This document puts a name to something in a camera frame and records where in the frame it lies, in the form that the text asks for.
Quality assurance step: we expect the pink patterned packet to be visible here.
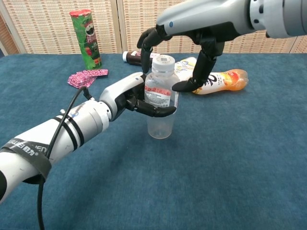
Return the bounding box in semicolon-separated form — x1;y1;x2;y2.
67;69;109;90

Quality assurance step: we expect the black velcro strap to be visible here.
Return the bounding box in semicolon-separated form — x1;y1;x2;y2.
1;138;52;180

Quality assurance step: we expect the green Pringles can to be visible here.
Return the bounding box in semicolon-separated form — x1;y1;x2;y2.
69;9;103;70

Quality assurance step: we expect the white yellow snack package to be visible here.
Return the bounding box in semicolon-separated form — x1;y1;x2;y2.
172;57;200;82

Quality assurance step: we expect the woven bamboo screen panel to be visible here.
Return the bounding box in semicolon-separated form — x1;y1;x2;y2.
289;35;307;54
0;0;119;55
117;0;223;54
213;31;307;54

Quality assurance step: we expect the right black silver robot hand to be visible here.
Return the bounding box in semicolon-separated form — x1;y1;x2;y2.
136;0;255;93

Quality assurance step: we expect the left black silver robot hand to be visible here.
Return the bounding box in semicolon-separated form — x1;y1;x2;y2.
99;71;177;122

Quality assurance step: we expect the dark juice bottle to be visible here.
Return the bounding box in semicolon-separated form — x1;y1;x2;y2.
122;49;160;68

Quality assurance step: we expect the white bottle cap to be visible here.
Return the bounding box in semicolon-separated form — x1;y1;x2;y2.
152;54;175;72

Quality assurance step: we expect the clear plastic bottle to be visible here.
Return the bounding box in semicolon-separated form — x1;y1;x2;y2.
143;54;179;139

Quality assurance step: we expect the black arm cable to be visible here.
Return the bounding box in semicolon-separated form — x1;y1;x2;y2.
37;86;94;230

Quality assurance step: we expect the orange drink bottle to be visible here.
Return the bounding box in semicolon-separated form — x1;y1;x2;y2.
191;69;248;95

